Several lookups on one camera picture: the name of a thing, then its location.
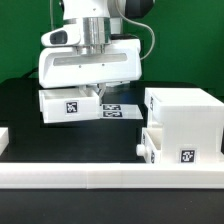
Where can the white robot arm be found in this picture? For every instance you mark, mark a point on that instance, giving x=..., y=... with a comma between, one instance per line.
x=90, y=48

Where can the white drawer cabinet frame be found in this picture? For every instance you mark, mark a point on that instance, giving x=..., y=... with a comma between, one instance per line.
x=192, y=123

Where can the white fence wall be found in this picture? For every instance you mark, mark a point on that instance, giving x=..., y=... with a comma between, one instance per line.
x=102, y=175

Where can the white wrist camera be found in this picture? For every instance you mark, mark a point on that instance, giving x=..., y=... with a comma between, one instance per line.
x=65, y=36

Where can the white drawer box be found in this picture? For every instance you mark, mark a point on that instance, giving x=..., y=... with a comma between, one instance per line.
x=67, y=105
x=150, y=146

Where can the white tag plate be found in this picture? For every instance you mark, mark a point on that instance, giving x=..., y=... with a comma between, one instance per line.
x=120, y=111

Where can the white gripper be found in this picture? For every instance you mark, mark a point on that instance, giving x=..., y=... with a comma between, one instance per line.
x=64, y=66

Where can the white front drawer box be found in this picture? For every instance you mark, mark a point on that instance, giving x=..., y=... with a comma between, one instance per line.
x=150, y=146

